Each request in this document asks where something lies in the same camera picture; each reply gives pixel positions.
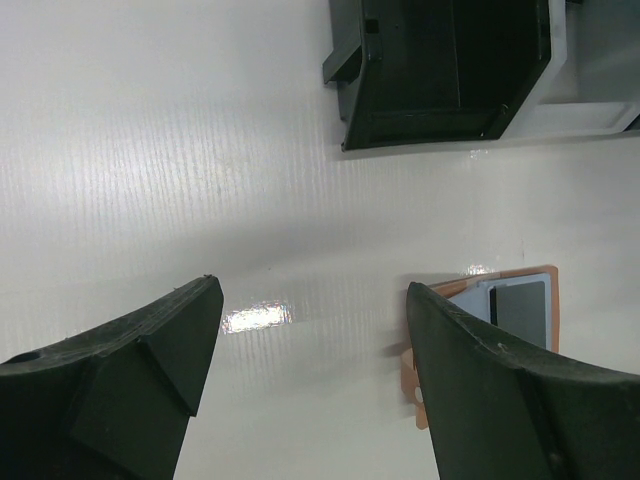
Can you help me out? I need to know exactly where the white bin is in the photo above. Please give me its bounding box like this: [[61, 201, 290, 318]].
[[502, 1, 639, 139]]

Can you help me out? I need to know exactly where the black bin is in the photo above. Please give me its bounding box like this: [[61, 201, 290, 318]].
[[322, 0, 552, 151]]

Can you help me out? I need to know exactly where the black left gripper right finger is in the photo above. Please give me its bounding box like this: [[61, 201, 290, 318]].
[[406, 282, 639, 479]]

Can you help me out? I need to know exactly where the dark card left sleeve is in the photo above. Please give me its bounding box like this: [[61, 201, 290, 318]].
[[489, 281, 547, 348]]

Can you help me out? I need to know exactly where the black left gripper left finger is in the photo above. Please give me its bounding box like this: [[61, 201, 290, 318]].
[[1, 275, 223, 479]]

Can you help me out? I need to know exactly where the tan leather card holder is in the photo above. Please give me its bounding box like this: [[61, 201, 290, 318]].
[[401, 265, 560, 432]]

